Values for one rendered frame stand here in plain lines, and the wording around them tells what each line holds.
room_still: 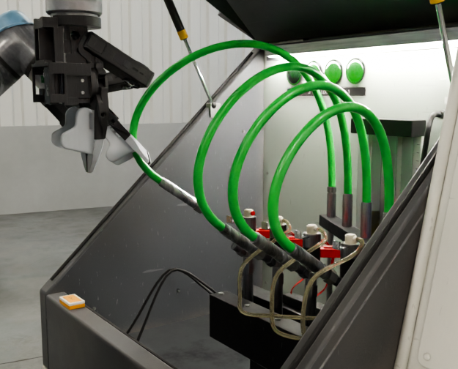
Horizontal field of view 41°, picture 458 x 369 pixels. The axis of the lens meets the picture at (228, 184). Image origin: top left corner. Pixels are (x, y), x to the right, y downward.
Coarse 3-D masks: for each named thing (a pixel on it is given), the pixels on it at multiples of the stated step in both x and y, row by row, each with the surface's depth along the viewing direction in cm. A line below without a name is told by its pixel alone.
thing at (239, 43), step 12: (204, 48) 109; (216, 48) 109; (228, 48) 110; (264, 48) 111; (276, 48) 111; (180, 60) 108; (192, 60) 108; (288, 60) 112; (168, 72) 108; (300, 72) 113; (156, 84) 107; (144, 96) 107; (324, 108) 115; (132, 120) 108; (132, 132) 108; (144, 168) 109; (156, 180) 110
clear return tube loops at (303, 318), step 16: (288, 224) 98; (272, 240) 95; (352, 256) 84; (240, 272) 92; (320, 272) 81; (240, 288) 92; (272, 288) 85; (240, 304) 92; (272, 304) 85; (304, 304) 80; (272, 320) 85; (304, 320) 80; (288, 336) 85
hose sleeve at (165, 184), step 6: (162, 180) 110; (168, 180) 111; (162, 186) 110; (168, 186) 110; (174, 186) 111; (174, 192) 111; (180, 192) 111; (186, 192) 112; (180, 198) 111; (186, 198) 111; (192, 198) 112; (192, 204) 112
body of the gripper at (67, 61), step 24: (48, 24) 80; (72, 24) 80; (96, 24) 82; (48, 48) 82; (72, 48) 83; (48, 72) 79; (72, 72) 81; (96, 72) 83; (48, 96) 81; (72, 96) 82
